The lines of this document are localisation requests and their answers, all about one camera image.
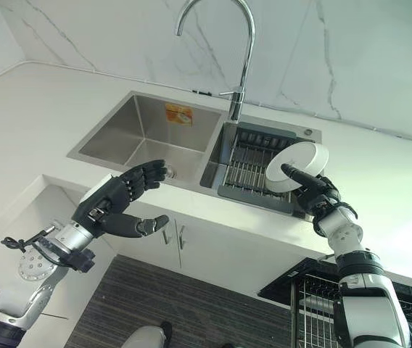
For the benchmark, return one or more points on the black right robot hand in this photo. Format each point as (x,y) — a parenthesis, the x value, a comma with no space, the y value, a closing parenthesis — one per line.
(315,190)

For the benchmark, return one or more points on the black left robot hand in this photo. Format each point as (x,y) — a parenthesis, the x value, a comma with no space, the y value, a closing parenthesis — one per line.
(109,197)

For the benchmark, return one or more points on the white round bowl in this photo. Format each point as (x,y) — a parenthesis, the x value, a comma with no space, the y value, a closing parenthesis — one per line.
(296,166)

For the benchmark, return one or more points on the black dishwasher door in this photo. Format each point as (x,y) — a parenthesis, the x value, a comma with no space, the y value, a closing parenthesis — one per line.
(300,281)

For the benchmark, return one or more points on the white cabinet door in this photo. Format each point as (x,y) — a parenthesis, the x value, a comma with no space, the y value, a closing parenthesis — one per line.
(242,250)
(148,232)

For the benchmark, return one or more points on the grey dish drying rack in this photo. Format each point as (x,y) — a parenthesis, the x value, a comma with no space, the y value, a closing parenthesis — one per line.
(253,166)

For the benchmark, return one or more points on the sink drain strainer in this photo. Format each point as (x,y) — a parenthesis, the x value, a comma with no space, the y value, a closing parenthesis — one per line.
(170,171)

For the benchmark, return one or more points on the stainless steel sink basin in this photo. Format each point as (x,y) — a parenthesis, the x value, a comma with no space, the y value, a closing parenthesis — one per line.
(144,134)

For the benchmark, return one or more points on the orange sticker label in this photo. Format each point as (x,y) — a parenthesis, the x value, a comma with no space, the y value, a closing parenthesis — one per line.
(179,115)

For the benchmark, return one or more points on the silver robot leg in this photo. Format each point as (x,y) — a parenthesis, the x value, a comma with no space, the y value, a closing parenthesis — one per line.
(148,337)

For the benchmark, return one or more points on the chrome gooseneck faucet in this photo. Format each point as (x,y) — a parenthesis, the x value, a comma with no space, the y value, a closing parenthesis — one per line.
(233,54)

